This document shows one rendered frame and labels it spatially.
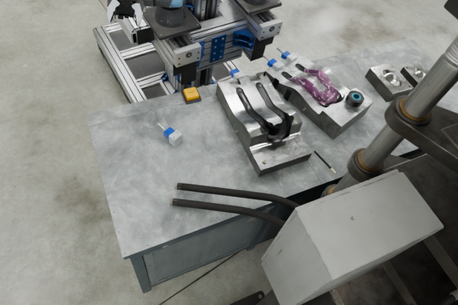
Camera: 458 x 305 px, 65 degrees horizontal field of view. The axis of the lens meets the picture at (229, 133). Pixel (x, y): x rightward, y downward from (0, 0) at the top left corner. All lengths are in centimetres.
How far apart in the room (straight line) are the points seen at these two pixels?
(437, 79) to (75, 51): 284
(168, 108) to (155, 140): 19
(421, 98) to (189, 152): 101
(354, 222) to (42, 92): 258
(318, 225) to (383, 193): 18
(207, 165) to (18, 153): 153
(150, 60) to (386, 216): 226
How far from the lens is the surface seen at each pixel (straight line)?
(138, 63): 281
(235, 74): 186
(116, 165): 160
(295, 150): 163
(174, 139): 158
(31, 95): 304
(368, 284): 158
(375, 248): 83
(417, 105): 94
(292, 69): 196
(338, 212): 83
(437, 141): 97
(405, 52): 249
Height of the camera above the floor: 217
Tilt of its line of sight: 54 degrees down
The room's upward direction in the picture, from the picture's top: 12 degrees clockwise
